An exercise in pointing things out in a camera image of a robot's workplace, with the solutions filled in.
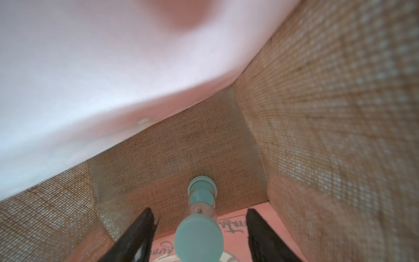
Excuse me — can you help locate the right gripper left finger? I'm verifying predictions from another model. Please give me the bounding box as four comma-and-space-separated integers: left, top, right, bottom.
99, 207, 158, 262

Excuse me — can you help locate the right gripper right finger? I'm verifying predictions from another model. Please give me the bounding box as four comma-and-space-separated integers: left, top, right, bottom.
246, 209, 302, 262

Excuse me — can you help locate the large green hourglass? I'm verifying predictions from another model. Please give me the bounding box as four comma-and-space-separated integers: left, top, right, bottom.
173, 176, 224, 262

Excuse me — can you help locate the red canvas jute bag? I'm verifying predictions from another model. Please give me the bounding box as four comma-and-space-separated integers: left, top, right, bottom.
1, 1, 419, 262

